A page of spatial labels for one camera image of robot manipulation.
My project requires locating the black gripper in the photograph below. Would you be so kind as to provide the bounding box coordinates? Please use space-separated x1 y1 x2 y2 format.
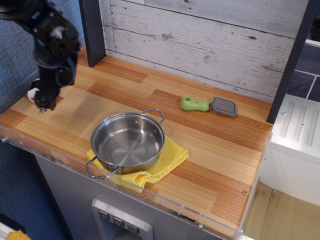
34 53 78 111

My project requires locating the plush sushi roll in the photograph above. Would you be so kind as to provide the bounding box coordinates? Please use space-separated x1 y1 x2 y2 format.
27 78 40 103

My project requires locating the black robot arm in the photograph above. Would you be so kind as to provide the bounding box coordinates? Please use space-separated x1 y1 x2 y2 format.
0 0 80 112

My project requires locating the stainless steel pot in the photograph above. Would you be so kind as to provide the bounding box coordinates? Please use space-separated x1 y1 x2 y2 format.
85 109 166 179

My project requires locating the yellow black object on floor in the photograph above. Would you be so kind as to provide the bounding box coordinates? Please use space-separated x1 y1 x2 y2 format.
6 230 31 240

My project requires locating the yellow folded cloth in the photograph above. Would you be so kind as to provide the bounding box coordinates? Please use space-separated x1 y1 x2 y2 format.
86 136 190 194

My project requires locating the silver button panel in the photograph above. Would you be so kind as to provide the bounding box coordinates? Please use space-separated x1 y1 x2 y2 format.
91 198 154 240

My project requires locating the white ribbed cabinet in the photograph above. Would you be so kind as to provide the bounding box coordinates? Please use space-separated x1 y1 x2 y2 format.
259 94 320 206

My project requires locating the green handled grey spatula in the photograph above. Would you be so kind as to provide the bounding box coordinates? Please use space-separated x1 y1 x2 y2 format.
180 96 237 117

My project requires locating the dark grey right post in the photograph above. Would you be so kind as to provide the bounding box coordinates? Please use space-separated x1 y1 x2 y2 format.
266 0 320 124

